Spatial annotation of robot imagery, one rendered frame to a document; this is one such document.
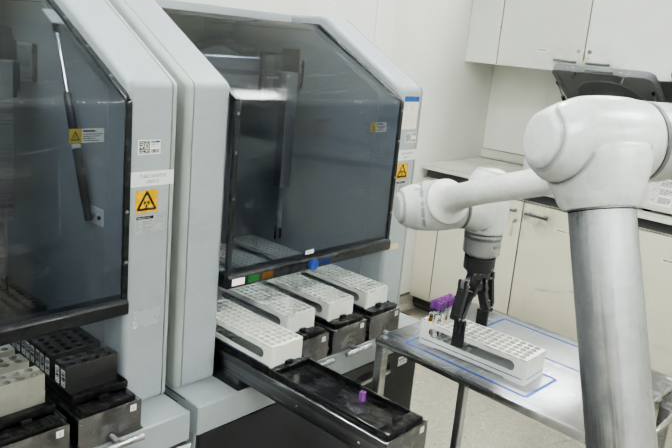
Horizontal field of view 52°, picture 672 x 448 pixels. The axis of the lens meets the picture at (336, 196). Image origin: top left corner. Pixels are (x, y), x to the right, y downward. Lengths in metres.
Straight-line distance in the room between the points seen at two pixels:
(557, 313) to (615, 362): 2.73
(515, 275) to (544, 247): 0.24
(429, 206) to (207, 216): 0.49
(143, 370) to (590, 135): 1.04
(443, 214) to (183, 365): 0.68
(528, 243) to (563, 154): 2.77
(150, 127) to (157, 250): 0.26
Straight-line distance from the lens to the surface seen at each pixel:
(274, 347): 1.60
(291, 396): 1.57
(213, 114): 1.53
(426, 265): 4.20
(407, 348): 1.78
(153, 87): 1.44
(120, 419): 1.51
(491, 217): 1.64
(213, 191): 1.57
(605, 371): 1.11
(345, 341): 1.91
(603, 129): 1.09
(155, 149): 1.46
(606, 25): 3.93
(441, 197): 1.52
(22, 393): 1.47
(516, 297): 3.92
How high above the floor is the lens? 1.54
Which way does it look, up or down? 12 degrees down
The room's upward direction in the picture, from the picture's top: 5 degrees clockwise
